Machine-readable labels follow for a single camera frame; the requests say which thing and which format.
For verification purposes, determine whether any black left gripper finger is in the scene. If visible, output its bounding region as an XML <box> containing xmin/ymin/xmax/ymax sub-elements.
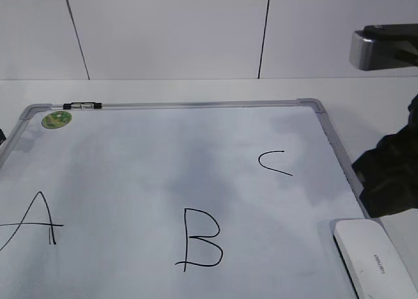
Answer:
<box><xmin>0</xmin><ymin>129</ymin><xmax>6</xmax><ymax>145</ymax></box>

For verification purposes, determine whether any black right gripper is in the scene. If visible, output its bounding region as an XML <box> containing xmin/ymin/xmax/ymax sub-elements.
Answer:
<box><xmin>352</xmin><ymin>97</ymin><xmax>417</xmax><ymax>218</ymax></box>

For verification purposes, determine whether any white whiteboard eraser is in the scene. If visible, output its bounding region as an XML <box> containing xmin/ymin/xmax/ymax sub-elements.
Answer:
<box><xmin>334</xmin><ymin>219</ymin><xmax>417</xmax><ymax>298</ymax></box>

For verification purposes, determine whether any green round sticker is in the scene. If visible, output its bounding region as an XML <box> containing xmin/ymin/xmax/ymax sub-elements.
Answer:
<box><xmin>41</xmin><ymin>111</ymin><xmax>72</xmax><ymax>129</ymax></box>

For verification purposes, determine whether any black silver hanging clip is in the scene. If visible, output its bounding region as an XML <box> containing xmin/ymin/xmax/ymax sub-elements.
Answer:
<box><xmin>63</xmin><ymin>102</ymin><xmax>103</xmax><ymax>110</ymax></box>

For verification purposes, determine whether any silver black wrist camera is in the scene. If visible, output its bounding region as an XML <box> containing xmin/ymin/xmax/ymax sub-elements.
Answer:
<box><xmin>349</xmin><ymin>24</ymin><xmax>417</xmax><ymax>71</ymax></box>

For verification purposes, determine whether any white whiteboard with grey frame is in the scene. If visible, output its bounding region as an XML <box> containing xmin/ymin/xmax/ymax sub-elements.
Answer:
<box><xmin>1</xmin><ymin>99</ymin><xmax>364</xmax><ymax>298</ymax></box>

